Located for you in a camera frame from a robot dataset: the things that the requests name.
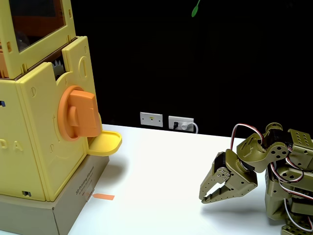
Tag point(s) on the orange vending machine knob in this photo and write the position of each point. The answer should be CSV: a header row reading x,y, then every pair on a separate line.
x,y
83,115

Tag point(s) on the yellow capsule vending machine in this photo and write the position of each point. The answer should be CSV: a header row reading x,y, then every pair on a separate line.
x,y
36,127

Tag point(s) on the black plug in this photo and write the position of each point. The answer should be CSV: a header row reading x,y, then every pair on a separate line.
x,y
175,125

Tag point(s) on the orange tape arrow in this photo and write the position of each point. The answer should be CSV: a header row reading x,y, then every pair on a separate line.
x,y
105,196

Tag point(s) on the yellow dispensing tray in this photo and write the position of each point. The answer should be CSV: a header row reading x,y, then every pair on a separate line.
x,y
106,143

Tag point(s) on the brown cardboard box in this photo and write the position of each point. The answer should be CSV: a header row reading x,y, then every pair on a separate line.
x,y
71,208

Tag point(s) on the green leaf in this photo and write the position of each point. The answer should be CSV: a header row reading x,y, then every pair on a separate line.
x,y
195,11

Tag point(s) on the grey plastic gear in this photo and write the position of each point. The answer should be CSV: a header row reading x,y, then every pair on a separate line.
x,y
58,69

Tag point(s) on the white wall power socket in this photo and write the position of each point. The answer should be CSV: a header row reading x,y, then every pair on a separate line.
x,y
187,120

